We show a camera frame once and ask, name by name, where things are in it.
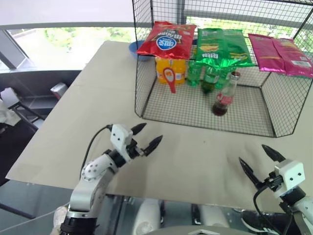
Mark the pink snack bag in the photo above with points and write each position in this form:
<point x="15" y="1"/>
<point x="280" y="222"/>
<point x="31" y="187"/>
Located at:
<point x="296" y="58"/>
<point x="265" y="54"/>

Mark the green chips bag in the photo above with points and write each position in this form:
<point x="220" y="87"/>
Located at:
<point x="220" y="46"/>

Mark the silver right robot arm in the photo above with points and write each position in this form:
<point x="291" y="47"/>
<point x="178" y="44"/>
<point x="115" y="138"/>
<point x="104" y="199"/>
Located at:
<point x="302" y="210"/>

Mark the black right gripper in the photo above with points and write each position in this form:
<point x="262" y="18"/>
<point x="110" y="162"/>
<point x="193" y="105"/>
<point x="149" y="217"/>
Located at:
<point x="272" y="183"/>

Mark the orange soda plastic bottle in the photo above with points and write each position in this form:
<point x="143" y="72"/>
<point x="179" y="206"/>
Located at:
<point x="181" y="71"/>

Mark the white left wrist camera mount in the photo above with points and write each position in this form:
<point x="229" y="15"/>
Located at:
<point x="119" y="139"/>

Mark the black side furniture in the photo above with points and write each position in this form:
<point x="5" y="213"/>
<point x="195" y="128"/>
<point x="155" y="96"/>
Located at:
<point x="24" y="80"/>

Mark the white crumpled cloth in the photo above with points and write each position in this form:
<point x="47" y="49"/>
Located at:
<point x="8" y="115"/>

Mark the blue bowl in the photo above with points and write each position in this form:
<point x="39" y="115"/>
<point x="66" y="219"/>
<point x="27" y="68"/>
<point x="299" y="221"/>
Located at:
<point x="134" y="47"/>

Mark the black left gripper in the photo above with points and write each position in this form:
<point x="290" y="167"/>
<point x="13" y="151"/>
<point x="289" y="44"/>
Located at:
<point x="133" y="149"/>

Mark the glass cola bottle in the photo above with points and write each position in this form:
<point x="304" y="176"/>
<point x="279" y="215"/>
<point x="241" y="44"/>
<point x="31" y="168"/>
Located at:
<point x="223" y="100"/>

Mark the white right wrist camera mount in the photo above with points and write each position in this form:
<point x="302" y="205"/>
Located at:
<point x="292" y="175"/>

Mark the grey red small device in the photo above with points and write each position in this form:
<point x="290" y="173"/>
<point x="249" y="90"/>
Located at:
<point x="58" y="89"/>

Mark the black sneaker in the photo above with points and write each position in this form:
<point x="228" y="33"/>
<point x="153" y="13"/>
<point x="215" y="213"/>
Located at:
<point x="254" y="220"/>

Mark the white rounded robot leg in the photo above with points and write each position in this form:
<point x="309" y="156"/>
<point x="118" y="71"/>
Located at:
<point x="146" y="215"/>
<point x="214" y="216"/>

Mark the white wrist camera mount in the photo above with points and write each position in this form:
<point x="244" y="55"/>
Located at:
<point x="292" y="175"/>
<point x="119" y="139"/>

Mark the red chips bag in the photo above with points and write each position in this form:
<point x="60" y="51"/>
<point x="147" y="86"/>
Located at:
<point x="168" y="41"/>

